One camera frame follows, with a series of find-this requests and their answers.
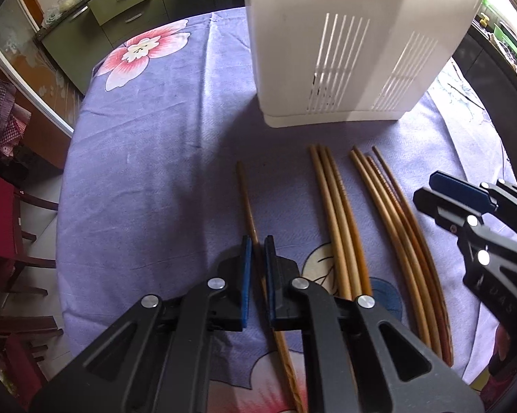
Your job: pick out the glass sliding door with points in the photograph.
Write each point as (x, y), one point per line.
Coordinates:
(22, 60)

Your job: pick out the small brass tap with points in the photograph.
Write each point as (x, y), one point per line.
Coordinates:
(483, 19)

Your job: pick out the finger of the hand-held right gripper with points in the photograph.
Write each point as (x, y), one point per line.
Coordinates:
(460, 189)
(443, 208)

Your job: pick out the dark kitchen counter cabinet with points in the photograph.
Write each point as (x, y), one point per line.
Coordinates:
(490, 77)

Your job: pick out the green kitchen base cabinet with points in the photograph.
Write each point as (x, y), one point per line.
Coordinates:
(112, 17)

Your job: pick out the purple floral tablecloth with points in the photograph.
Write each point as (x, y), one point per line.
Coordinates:
(155, 180)

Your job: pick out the red cushioned wooden chair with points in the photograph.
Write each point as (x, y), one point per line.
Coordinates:
(13, 352)
(0, 215)

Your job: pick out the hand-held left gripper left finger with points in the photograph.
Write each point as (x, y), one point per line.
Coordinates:
(245, 284)

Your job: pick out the checkered apron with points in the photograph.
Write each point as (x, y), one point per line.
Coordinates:
(0, 107)

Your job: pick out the person's right hand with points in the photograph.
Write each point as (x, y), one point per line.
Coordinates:
(505, 348)

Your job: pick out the white plastic utensil holder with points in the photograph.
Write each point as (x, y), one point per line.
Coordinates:
(327, 51)

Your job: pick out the white plastic bag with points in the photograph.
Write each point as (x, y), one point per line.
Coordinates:
(69, 2)

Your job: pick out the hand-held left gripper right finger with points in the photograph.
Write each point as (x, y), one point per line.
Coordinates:
(270, 284)

